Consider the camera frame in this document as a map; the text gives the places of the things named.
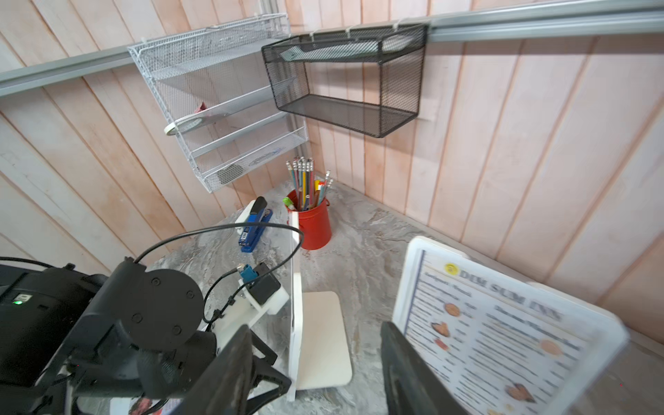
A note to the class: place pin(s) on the red pencil cup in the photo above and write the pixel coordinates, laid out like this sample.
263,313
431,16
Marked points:
315,223

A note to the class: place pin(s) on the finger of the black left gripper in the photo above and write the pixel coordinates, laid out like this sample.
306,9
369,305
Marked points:
263,370

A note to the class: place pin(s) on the coloured pencils bundle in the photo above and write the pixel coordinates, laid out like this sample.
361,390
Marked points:
310,192

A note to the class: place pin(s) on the black mesh basket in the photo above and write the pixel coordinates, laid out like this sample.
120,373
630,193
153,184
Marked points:
364,79

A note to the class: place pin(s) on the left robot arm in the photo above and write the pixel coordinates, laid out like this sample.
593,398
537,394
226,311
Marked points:
134,334

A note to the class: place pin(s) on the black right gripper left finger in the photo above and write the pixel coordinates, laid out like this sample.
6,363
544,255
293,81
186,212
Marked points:
224,386

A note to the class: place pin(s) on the white tape roll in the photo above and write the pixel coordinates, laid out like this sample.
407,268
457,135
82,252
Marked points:
183,125

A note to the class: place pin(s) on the blue stapler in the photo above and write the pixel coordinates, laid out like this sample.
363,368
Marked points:
251,235

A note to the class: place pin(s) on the white wire shelf rack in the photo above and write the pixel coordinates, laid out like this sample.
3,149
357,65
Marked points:
218,73

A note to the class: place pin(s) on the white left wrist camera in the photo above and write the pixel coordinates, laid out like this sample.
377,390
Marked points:
260,293

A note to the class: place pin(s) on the white menu holder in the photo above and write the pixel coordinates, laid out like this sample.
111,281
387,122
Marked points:
604,331
318,353

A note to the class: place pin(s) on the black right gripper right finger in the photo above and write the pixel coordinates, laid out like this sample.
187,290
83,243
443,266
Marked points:
410,385

